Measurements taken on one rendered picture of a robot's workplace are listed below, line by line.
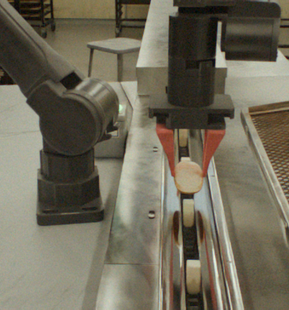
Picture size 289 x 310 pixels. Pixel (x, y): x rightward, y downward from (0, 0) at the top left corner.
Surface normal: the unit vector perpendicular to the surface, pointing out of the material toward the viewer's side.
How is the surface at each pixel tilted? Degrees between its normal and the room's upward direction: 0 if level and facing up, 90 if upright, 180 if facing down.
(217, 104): 0
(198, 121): 90
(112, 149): 90
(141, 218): 0
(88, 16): 90
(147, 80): 90
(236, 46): 103
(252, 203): 0
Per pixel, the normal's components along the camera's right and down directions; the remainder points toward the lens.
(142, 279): 0.00, -0.94
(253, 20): -0.16, -0.46
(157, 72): -0.05, 0.35
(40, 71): -0.36, 0.11
